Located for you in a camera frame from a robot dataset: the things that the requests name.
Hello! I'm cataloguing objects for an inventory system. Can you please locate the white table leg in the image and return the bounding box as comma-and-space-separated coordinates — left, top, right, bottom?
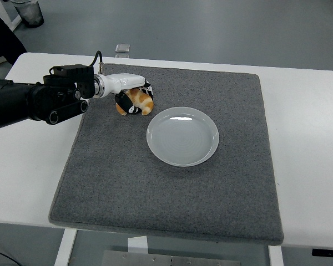
268, 245, 284, 266
54, 229, 78, 266

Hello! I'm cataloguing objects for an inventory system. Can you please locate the golden croissant bread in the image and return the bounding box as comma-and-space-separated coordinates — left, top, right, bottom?
115, 88, 154, 116

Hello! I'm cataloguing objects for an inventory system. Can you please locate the white desk leg frame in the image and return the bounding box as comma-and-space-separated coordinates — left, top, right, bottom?
0, 0, 22, 32

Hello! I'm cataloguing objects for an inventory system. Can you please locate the black table control panel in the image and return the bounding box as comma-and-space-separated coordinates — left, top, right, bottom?
312, 248, 333, 257

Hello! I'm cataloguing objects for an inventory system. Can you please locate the thin black floor cable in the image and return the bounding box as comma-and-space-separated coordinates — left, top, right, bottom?
0, 247, 23, 266

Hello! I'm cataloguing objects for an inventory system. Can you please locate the white under-table bracket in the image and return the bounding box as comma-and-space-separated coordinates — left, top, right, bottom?
127, 236, 149, 254

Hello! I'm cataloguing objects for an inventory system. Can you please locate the light grey round plate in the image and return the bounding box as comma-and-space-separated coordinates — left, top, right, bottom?
146, 106, 220, 167

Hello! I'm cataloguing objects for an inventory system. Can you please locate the grey mesh waste bin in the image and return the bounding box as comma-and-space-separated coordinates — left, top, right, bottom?
10, 0, 44, 28

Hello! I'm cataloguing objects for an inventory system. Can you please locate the grey felt mat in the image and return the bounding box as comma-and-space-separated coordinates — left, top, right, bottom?
48, 63, 284, 247

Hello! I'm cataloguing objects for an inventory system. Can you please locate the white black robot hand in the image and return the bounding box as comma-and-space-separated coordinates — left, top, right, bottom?
101, 72, 155, 116

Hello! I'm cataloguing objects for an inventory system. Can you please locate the person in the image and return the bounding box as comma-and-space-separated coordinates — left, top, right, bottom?
0, 2, 28, 68

